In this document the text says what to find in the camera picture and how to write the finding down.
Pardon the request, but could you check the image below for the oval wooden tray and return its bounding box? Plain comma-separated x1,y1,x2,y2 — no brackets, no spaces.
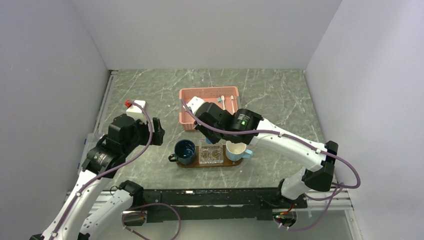
176,145,244,169

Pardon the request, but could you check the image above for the clear plastic screw box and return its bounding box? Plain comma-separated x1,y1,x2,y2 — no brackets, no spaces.
77,132,105,175

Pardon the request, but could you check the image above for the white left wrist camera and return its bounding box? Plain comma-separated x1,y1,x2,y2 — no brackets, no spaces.
124,99,149,124

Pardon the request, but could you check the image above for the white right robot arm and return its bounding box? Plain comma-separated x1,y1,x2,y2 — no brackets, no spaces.
184,97,337,208

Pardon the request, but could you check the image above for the white and light-blue mug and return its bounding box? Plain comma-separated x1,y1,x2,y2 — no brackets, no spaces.
225,141,254,162

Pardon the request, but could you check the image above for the clear textured glass dish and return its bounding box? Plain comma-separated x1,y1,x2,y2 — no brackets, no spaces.
198,140,224,165

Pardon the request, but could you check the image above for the white toothbrush at basket edge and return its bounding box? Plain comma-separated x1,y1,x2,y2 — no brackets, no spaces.
230,95,236,114

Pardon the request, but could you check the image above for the pink perforated plastic basket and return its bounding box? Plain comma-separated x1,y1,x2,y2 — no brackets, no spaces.
179,86,241,131

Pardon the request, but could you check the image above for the dark navy mug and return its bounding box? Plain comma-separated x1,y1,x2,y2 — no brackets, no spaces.
168,139,197,166

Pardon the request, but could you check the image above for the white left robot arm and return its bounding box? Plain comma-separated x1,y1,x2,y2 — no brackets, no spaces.
30,113,165,240

